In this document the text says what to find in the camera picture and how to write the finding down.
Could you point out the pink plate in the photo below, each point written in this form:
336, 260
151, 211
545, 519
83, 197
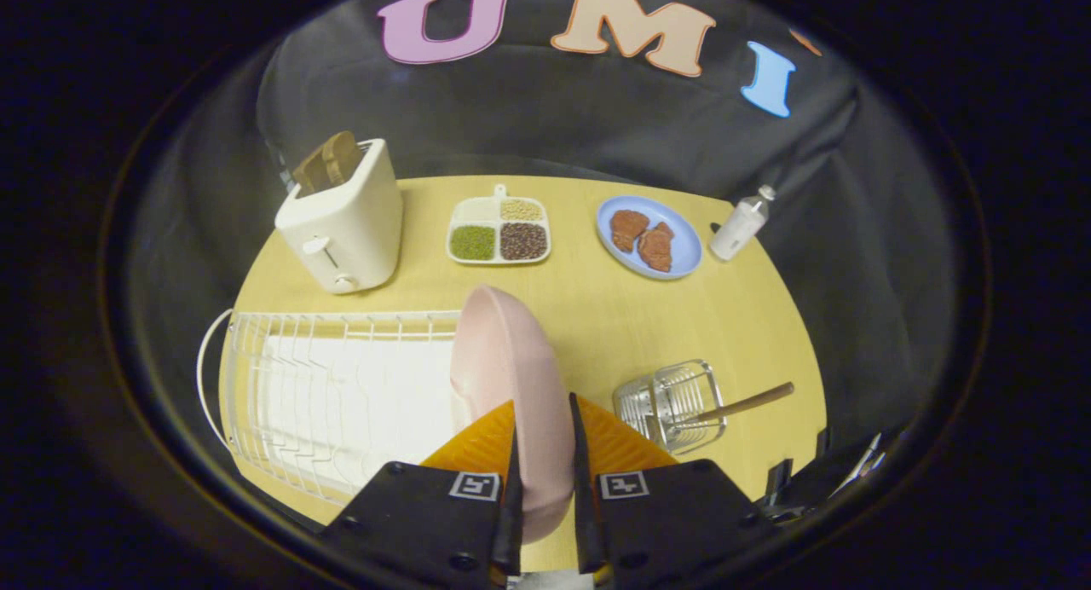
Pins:
503, 360

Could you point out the white plastic bottle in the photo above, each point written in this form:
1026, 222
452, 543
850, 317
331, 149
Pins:
738, 226

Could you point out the blue plate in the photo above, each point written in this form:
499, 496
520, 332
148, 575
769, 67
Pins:
648, 236

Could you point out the black backdrop cloth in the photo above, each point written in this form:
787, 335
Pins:
545, 112

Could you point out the white divided grain tray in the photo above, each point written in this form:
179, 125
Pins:
499, 230

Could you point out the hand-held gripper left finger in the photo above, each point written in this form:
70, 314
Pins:
511, 522

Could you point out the brown meat patty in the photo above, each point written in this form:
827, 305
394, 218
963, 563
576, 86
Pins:
656, 247
628, 228

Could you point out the cream toaster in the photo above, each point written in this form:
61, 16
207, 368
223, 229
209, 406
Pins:
345, 228

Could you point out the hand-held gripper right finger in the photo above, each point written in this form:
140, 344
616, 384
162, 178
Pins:
586, 522

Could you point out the brown toast slice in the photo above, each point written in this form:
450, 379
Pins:
328, 162

